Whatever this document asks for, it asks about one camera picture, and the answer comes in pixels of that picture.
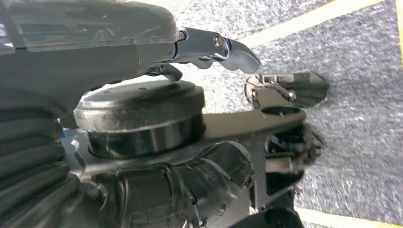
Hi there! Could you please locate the yellow floor tape line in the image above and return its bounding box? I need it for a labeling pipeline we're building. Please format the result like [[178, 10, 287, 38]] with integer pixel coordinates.
[[396, 0, 403, 67], [238, 0, 386, 49], [294, 207, 403, 228]]

